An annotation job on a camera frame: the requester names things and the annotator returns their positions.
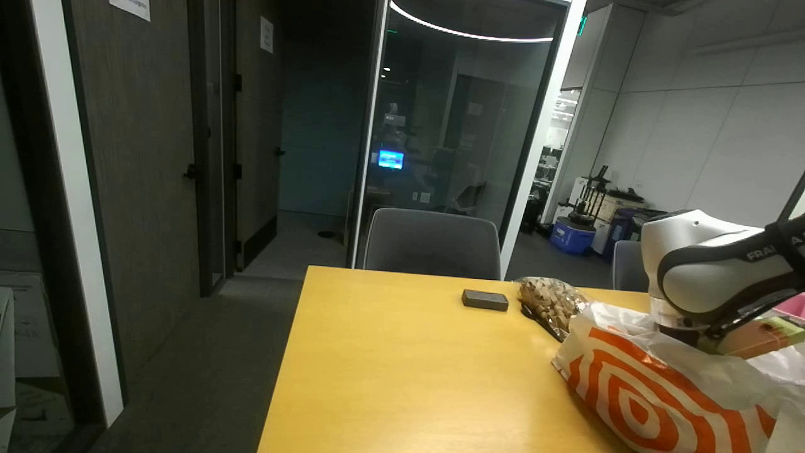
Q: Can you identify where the white orange plastic shopping bag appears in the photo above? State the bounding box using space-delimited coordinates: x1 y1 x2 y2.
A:
547 300 805 453

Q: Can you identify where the grey office chair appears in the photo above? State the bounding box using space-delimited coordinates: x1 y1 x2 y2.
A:
359 207 502 281
608 240 652 294

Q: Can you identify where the blue lit monitor screen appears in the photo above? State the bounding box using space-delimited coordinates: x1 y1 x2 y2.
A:
374 148 408 173

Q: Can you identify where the small black rectangular case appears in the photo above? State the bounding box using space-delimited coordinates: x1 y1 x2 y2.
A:
461 288 511 315

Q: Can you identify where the clear bag of brown snacks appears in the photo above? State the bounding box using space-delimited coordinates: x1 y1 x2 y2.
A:
515 275 590 343

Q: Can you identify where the blue storage tub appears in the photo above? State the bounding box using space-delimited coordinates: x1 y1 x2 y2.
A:
547 220 598 256

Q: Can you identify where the black tripod stand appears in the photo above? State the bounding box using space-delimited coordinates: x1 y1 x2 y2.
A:
576 163 639 225

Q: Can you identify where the pink box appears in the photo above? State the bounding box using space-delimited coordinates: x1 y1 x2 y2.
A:
774 292 805 329

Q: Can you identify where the ring ceiling light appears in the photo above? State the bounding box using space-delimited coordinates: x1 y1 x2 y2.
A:
388 0 572 47

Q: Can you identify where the white paper wall sign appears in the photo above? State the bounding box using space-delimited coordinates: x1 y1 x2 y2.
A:
107 0 152 26
257 16 276 55

